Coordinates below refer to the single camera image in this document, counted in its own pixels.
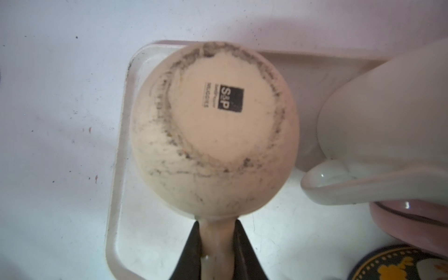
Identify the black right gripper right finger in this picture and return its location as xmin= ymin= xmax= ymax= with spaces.
xmin=233 ymin=219 xmax=268 ymax=280

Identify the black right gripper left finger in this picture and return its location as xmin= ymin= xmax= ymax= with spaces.
xmin=169 ymin=221 xmax=202 ymax=280

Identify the beige rectangular tray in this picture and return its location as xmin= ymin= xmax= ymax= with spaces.
xmin=106 ymin=41 xmax=394 ymax=280

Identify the cream speckled round mug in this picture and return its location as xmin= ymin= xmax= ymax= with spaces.
xmin=130 ymin=42 xmax=299 ymax=280

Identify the white ceramic mug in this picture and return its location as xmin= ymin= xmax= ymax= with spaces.
xmin=301 ymin=39 xmax=448 ymax=205

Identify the black patterned mug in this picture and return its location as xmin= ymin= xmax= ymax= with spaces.
xmin=347 ymin=244 xmax=448 ymax=280

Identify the pink ceramic mug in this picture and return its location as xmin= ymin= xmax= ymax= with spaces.
xmin=369 ymin=200 xmax=448 ymax=257

